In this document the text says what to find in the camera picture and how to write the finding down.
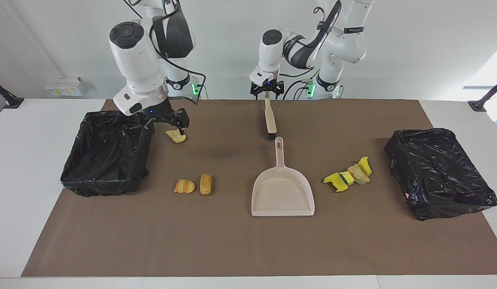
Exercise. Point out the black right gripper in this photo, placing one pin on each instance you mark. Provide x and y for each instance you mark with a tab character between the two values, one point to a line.
164	112

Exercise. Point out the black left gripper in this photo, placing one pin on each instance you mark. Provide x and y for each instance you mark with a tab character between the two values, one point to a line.
267	86

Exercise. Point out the pale yellow chip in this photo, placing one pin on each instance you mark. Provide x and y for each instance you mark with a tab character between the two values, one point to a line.
177	137

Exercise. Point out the beige hand brush black bristles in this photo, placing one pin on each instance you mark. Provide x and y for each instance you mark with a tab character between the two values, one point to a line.
269	118

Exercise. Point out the orange striped croissant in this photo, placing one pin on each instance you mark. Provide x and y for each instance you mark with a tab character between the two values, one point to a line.
184	186

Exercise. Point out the brown bread roll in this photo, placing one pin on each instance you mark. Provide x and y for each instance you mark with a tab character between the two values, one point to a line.
206	184

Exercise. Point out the beige plastic dustpan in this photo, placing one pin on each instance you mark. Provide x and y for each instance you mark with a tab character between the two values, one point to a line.
282	196

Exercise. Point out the large yellow green-backed sponge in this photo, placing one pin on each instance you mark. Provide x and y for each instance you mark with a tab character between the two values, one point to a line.
332	180

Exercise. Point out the yellow sponge slice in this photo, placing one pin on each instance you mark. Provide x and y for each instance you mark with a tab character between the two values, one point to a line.
347	178

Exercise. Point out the tan sponge chunk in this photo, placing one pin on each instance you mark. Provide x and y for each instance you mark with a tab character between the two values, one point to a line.
358	174

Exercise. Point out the small yellow sponge wedge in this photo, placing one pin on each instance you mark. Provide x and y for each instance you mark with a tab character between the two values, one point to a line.
365	166

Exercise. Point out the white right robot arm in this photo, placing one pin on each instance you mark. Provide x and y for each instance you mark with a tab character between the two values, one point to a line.
136	60

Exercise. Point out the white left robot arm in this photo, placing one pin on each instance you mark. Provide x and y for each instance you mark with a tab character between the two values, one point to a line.
340	40

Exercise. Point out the black bag-lined trash bin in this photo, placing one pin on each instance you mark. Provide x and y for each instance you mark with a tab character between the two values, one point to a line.
104	160

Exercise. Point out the black bag-lined bin pink tag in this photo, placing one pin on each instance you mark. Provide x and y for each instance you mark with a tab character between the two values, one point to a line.
441	176

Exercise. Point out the white cardboard box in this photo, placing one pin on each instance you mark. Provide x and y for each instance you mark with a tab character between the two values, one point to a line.
65	86

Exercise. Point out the brown table mat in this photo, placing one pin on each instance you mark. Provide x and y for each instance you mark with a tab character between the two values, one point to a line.
232	249

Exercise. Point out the black camera stand clamp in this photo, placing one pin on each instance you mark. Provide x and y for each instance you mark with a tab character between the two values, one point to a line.
479	105
11	100

